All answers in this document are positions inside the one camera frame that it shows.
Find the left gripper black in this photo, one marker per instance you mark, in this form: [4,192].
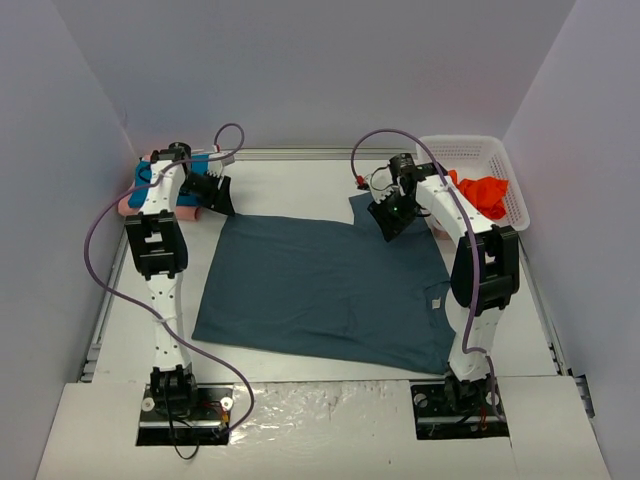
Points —
[211,189]

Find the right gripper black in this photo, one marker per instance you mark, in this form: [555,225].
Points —
[391,216]

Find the dark blue-grey t shirt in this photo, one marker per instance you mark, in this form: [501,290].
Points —
[329,289]

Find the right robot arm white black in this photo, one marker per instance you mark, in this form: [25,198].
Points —
[485,272]

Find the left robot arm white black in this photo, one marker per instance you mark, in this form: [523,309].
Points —
[160,255]

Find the folded pink t shirt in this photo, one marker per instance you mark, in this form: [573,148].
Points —
[182,213]

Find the folded teal t shirt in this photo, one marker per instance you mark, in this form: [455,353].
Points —
[143,176]

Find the orange crumpled t shirt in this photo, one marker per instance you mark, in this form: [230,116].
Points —
[485,194]

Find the white plastic basket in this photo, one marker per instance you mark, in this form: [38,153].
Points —
[466,157]

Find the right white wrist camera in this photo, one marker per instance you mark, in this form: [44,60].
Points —
[379,184]

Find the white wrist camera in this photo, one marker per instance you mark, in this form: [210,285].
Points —
[379,184]
[217,161]

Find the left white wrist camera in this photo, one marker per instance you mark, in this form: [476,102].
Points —
[217,161]

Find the aluminium rail back edge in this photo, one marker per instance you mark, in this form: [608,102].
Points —
[315,154]

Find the aluminium rail edge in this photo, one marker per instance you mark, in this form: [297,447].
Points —
[315,154]
[559,359]

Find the aluminium rail right edge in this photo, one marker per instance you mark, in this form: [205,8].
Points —
[559,359]

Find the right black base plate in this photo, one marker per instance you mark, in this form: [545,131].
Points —
[445,410]

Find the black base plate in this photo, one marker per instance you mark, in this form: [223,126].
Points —
[445,410]
[201,421]

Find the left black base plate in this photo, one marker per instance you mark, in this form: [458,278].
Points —
[201,421]

